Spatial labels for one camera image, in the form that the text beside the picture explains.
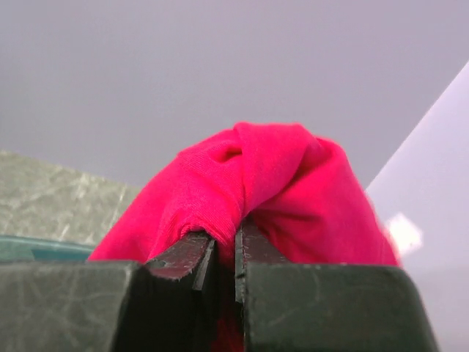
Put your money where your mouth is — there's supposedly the red t-shirt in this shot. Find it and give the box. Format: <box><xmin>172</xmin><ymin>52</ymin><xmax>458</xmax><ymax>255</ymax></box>
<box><xmin>87</xmin><ymin>121</ymin><xmax>401</xmax><ymax>352</ymax></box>

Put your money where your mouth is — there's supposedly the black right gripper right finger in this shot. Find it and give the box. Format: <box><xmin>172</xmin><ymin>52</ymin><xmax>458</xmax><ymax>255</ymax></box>
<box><xmin>235</xmin><ymin>222</ymin><xmax>438</xmax><ymax>352</ymax></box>

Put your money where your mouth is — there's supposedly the teal transparent plastic bin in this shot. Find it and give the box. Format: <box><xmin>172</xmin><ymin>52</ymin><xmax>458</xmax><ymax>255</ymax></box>
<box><xmin>1</xmin><ymin>235</ymin><xmax>94</xmax><ymax>262</ymax></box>

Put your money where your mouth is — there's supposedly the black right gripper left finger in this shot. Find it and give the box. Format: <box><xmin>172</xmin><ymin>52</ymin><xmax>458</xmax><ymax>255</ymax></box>
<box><xmin>1</xmin><ymin>233</ymin><xmax>215</xmax><ymax>351</ymax></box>

